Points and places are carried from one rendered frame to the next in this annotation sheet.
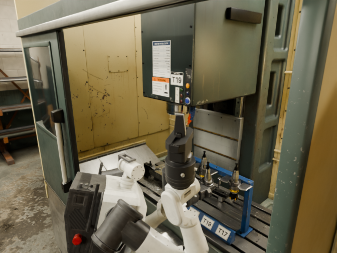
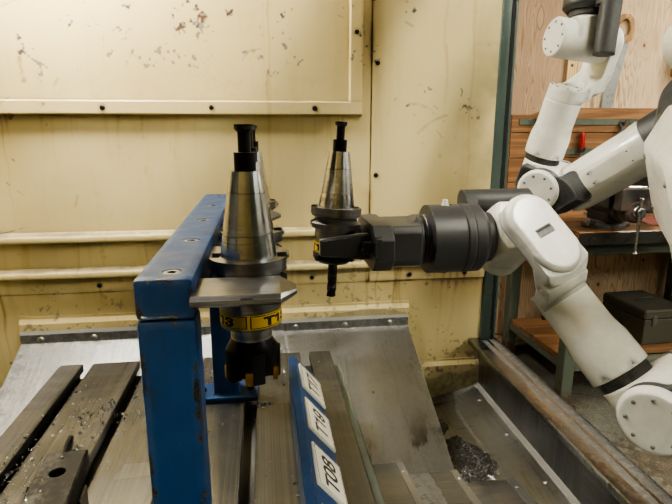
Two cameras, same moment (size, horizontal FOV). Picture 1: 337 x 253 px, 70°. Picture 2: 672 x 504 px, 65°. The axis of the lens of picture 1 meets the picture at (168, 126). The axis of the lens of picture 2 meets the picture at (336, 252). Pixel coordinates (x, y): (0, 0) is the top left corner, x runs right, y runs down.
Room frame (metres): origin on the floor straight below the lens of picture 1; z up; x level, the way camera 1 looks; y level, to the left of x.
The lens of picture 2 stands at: (1.71, 0.15, 1.33)
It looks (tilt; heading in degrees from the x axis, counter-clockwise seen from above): 13 degrees down; 214
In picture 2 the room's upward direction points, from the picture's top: straight up
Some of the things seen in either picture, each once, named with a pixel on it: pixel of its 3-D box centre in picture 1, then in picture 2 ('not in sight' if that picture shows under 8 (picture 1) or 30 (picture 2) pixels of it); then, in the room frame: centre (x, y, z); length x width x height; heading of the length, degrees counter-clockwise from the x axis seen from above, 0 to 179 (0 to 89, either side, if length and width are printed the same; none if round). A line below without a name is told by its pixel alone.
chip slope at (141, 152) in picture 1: (129, 173); not in sight; (2.13, 0.38, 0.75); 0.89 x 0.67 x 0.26; 131
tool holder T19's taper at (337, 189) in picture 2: (207, 173); (337, 179); (1.16, -0.21, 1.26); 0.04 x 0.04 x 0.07
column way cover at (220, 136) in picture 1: (214, 142); not in sight; (1.93, -0.40, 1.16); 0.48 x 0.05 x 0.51; 41
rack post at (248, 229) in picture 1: (246, 209); (223, 308); (1.15, -0.44, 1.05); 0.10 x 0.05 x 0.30; 131
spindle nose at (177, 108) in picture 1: (177, 104); not in sight; (1.63, -0.06, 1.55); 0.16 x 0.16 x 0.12
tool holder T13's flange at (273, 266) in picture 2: not in sight; (249, 269); (1.40, -0.14, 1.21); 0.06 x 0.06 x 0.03
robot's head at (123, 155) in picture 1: (127, 164); not in sight; (0.92, 0.17, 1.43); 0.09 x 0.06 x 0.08; 41
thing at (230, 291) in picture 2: not in sight; (247, 290); (1.44, -0.10, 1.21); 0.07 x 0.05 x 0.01; 131
